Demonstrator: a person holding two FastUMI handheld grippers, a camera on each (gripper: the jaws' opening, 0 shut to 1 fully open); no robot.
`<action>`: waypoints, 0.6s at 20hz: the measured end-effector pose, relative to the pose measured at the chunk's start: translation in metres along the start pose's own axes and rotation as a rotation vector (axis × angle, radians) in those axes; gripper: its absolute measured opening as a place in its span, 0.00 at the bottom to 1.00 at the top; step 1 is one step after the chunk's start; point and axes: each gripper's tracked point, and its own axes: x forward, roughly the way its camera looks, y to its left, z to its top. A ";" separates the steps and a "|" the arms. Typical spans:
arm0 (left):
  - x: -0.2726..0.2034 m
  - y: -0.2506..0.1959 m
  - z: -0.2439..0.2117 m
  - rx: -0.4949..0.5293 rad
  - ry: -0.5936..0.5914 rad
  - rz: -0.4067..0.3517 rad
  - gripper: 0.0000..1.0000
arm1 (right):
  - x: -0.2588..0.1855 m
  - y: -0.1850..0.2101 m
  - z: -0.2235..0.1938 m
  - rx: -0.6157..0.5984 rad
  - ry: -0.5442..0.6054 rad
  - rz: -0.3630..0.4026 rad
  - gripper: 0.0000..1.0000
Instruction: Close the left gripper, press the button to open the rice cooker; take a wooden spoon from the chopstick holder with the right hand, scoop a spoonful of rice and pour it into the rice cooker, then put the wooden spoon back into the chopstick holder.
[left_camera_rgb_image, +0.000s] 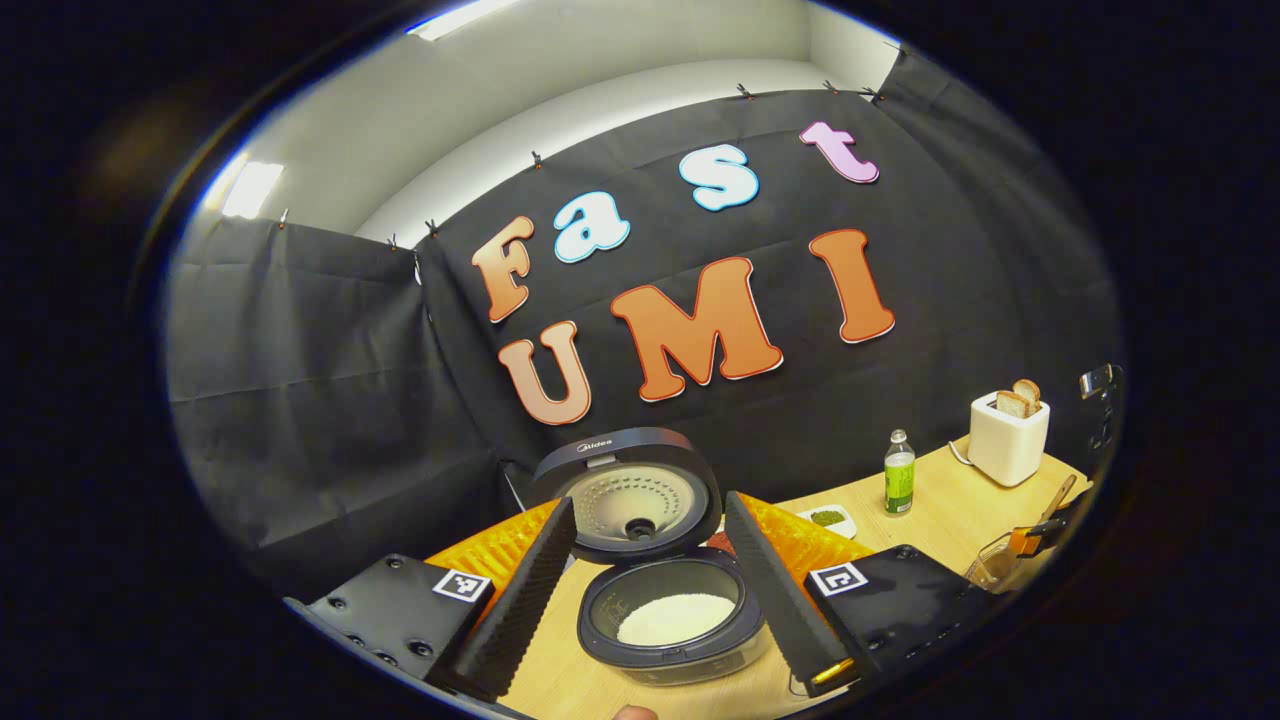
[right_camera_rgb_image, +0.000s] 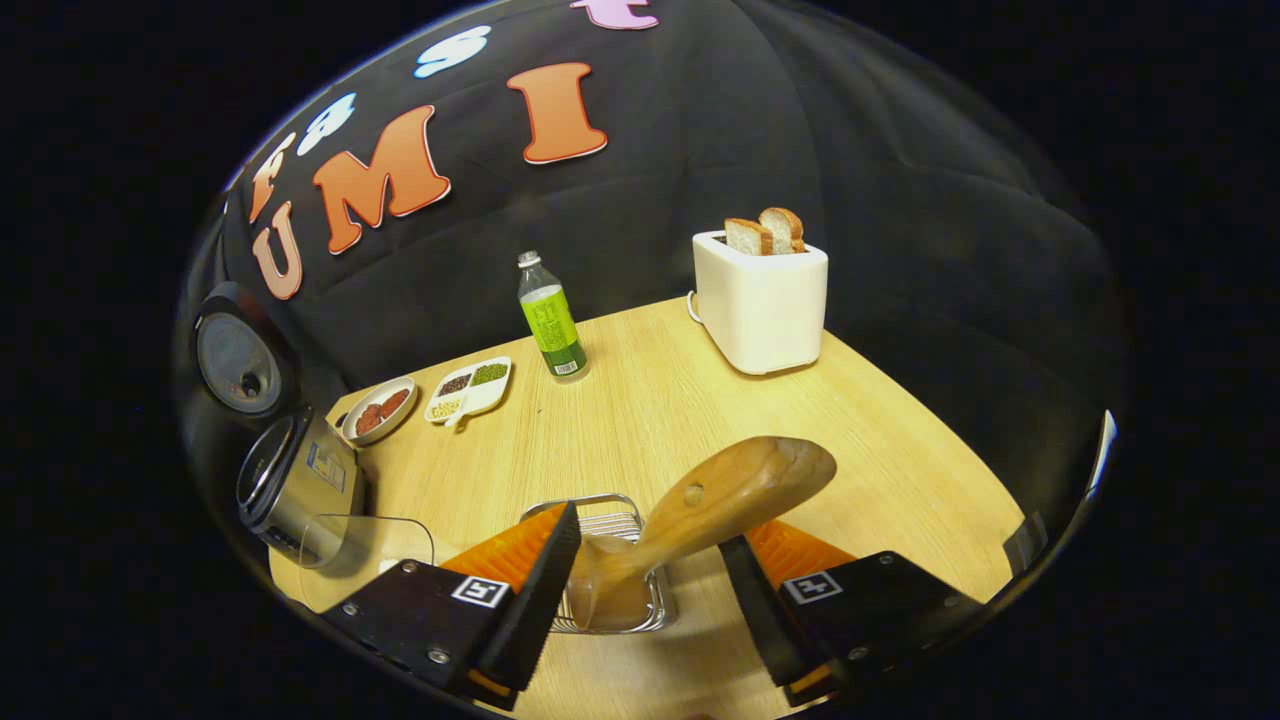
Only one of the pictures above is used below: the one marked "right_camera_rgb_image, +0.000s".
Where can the white toaster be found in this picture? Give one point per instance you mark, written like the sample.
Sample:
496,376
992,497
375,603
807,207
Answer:
760,310

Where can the white divided dish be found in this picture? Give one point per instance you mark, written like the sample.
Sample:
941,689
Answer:
480,397

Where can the green label drink bottle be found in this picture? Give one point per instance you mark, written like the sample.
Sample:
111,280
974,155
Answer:
553,330

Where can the wooden spoon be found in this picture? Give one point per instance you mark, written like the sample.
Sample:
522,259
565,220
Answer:
740,490

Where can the pile of red dried fruit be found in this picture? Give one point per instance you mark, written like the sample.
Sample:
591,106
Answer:
380,412

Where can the dark grey rice cooker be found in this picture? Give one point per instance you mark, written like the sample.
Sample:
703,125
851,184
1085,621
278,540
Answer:
320,480

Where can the pile of yellow beans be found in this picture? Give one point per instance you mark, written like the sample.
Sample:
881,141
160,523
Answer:
445,408

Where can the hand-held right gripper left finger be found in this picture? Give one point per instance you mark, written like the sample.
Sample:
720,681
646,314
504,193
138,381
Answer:
545,600

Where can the clear plastic container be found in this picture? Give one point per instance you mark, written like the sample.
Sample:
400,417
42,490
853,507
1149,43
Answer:
400,545

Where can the pile of dark brown beans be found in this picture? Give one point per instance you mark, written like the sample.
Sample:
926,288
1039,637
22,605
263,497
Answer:
455,384

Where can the white round plate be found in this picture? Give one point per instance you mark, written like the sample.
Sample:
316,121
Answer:
350,420

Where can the pile of green beans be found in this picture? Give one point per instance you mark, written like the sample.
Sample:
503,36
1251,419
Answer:
489,374

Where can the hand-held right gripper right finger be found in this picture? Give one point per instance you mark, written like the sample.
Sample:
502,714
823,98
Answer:
755,620

